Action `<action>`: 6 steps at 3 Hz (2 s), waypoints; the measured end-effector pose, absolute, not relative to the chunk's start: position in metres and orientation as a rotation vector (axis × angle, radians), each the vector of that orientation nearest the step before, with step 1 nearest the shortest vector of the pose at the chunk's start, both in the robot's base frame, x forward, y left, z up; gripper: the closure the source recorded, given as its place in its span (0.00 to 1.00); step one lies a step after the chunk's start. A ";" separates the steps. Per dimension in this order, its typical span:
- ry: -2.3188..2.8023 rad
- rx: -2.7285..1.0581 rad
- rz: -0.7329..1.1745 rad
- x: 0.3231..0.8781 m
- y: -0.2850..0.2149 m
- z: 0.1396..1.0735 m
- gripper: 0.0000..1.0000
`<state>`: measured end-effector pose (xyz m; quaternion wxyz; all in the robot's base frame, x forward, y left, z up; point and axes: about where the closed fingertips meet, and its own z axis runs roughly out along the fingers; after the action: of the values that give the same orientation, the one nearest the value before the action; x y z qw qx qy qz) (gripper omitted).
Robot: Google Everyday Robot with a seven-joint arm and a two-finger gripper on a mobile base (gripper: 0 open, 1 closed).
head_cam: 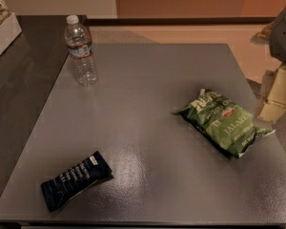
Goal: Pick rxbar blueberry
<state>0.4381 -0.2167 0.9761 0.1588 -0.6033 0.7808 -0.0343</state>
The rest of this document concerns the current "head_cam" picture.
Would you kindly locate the tan taped gripper finger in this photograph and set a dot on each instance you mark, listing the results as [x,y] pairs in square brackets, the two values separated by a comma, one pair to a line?
[272,103]

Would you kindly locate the dark blue rxbar wrapper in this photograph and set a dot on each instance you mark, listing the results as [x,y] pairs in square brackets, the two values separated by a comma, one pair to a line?
[58,191]

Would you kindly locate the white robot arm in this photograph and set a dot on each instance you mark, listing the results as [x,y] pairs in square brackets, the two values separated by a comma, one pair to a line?
[277,41]

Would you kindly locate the green jalapeno chips bag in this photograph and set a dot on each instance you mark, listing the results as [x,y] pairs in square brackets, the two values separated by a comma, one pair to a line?
[229,127]

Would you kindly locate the clear plastic water bottle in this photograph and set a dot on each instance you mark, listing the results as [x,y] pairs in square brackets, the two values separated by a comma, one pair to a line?
[79,44]

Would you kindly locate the white box with snacks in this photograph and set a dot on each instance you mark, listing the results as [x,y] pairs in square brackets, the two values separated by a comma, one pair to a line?
[0,31]

